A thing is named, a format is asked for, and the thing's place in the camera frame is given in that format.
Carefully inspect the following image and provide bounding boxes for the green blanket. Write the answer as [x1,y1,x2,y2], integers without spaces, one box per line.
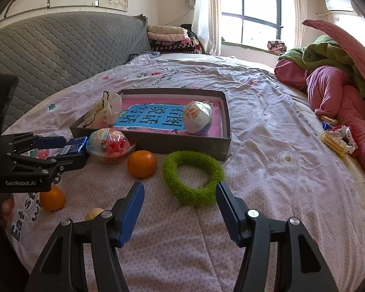
[277,35,365,104]

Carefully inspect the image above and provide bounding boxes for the green fuzzy ring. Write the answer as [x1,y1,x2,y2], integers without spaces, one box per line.
[163,150,225,206]

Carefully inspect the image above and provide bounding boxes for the black framed window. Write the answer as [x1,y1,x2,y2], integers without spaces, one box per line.
[220,0,283,51]

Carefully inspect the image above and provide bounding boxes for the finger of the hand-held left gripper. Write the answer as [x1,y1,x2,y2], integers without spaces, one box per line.
[10,153,89,171]
[1,132,69,156]

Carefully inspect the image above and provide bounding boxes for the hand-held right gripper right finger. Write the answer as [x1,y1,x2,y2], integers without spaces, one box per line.
[215,181,343,292]

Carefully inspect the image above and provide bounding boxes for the pink quilt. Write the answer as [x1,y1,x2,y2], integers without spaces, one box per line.
[274,58,365,186]

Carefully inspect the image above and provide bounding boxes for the printed bed sheet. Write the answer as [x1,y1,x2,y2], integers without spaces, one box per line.
[3,53,365,292]

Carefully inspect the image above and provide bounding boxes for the blue snack packet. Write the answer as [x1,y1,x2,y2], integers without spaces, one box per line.
[61,135,89,155]

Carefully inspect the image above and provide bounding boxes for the white curtain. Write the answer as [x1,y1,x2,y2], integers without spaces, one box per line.
[191,0,221,56]
[287,0,308,51]

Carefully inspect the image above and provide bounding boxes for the yellow corn toy with wrappers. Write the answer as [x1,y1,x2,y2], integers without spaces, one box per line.
[319,129,347,158]

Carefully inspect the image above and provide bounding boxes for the folded patterned clothes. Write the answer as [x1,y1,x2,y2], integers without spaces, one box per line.
[268,40,287,53]

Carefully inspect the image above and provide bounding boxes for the person's left hand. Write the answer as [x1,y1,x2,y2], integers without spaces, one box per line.
[0,195,16,222]

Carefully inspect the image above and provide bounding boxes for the blue clear toy egg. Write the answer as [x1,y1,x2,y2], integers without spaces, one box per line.
[86,128,137,165]

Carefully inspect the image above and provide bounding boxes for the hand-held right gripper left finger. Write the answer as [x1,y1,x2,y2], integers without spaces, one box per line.
[24,181,145,292]

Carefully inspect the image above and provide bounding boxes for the stack of folded blankets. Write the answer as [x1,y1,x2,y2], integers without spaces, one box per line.
[146,24,203,55]

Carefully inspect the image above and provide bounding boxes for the pink and blue book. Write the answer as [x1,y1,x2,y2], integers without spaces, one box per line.
[111,96,224,137]

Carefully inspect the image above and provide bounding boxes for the white toy egg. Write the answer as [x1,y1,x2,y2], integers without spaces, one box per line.
[182,100,213,134]

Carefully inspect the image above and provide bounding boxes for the walnut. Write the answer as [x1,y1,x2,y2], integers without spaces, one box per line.
[85,207,105,221]

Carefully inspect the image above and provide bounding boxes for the grey quilted headboard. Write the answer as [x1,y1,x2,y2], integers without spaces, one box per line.
[0,12,153,134]

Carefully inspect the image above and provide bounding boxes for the pink cushion cover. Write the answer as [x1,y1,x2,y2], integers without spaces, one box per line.
[302,19,365,98]

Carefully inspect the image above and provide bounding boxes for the grey cardboard box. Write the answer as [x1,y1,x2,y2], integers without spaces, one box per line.
[69,88,232,162]

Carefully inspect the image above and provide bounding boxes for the orange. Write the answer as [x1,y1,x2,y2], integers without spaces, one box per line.
[127,150,157,179]
[39,185,65,212]

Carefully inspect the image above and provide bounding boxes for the white air conditioner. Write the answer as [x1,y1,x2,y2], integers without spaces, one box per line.
[325,0,359,13]

